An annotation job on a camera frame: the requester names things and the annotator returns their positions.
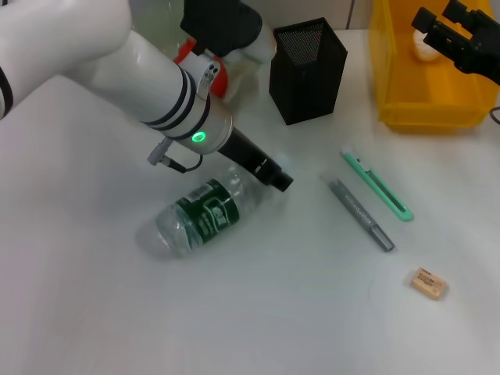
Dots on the yellow plastic bin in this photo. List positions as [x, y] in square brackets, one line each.
[429, 97]

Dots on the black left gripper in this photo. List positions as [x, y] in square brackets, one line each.
[250, 156]

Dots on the black mesh pen holder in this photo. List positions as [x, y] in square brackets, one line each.
[308, 82]

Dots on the translucent wavy fruit bowl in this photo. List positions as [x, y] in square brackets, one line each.
[244, 84]

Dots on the clear green-label water bottle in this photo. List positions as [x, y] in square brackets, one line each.
[211, 213]

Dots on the tan eraser block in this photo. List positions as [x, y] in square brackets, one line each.
[428, 283]

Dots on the grey marker pen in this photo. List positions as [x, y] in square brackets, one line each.
[359, 213]

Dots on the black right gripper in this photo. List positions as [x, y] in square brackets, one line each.
[482, 58]

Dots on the green utility knife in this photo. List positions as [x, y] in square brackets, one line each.
[377, 183]

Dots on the red toy fruit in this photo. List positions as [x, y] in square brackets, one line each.
[222, 83]

